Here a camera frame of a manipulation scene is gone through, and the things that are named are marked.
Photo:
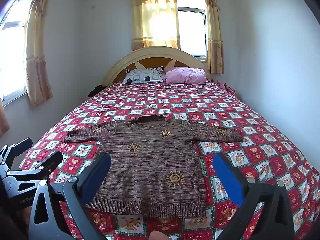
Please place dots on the cream arched headboard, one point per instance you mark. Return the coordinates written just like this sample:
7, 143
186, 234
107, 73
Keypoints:
150, 55

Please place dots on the pink ruffled cloth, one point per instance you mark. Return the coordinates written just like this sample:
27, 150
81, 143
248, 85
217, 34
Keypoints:
226, 87

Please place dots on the person's right hand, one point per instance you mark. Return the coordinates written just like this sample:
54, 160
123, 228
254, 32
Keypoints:
157, 236

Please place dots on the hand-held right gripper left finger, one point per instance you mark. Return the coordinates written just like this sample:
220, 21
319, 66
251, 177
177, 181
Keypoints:
96, 177

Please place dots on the orange cloth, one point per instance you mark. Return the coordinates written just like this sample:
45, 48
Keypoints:
3, 120

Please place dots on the yellow curtain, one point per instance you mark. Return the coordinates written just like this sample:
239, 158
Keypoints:
155, 17
37, 55
213, 30

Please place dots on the white patterned pillow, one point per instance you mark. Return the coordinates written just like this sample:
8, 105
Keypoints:
143, 76

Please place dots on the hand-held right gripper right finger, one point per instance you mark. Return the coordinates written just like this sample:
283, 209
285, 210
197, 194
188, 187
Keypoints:
228, 180

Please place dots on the pink pillow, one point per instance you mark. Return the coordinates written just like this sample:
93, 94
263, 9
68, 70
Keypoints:
185, 75

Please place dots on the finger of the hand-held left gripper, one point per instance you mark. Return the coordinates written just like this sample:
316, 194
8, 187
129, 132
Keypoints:
46, 163
18, 146

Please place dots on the brown knit sweater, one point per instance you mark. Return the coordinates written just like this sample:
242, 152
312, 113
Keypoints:
150, 162

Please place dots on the window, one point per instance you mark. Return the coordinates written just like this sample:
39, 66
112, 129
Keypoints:
191, 30
12, 55

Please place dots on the red checkered printed bedspread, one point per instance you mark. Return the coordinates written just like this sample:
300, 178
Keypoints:
250, 120

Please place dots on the black cloth item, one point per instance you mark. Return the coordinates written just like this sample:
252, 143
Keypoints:
96, 90

